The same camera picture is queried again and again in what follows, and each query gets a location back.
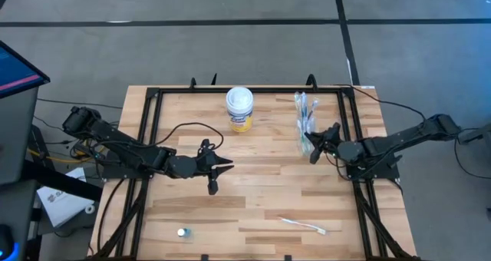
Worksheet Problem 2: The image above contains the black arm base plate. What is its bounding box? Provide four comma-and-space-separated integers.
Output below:
344, 157, 400, 180
99, 153, 157, 180

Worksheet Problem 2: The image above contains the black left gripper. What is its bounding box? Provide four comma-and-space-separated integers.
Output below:
196, 139, 235, 196

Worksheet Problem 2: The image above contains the yellow white Lysol wipes canister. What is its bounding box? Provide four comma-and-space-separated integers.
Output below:
225, 86, 255, 134

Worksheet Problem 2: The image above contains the yellow cable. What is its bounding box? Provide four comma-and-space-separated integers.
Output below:
27, 148, 104, 165

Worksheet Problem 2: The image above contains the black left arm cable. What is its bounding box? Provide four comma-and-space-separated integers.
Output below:
151, 121, 226, 154

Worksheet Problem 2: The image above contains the black floor cable loop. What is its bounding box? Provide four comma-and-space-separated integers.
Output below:
453, 127, 491, 180

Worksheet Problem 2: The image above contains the black metal table frame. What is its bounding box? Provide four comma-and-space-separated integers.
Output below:
90, 74, 423, 261

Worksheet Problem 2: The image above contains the thin black floor cable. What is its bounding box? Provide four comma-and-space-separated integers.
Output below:
36, 97, 124, 111

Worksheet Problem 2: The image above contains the black desk beam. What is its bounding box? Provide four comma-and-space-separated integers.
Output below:
22, 159, 104, 201

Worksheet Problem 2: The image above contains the grey cabinet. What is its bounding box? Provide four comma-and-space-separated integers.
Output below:
0, 84, 40, 185

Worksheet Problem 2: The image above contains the clear acrylic holder box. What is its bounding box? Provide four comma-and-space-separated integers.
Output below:
295, 113, 320, 154

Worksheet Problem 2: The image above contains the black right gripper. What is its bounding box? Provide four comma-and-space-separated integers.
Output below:
305, 122, 341, 165

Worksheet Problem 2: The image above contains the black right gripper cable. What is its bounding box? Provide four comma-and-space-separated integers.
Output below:
325, 153, 369, 182

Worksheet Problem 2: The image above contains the white paper booklet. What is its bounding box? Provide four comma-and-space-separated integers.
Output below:
36, 167, 95, 228

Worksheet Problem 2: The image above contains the grey stand foot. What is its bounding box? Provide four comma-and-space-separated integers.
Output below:
457, 122, 491, 146

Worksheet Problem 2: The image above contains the blue screen monitor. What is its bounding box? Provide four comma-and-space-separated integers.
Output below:
0, 40, 51, 100

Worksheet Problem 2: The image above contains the black mouse blue glow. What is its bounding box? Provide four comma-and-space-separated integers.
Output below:
0, 224, 20, 261

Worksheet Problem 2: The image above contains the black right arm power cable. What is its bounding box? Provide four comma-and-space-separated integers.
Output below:
332, 83, 429, 122

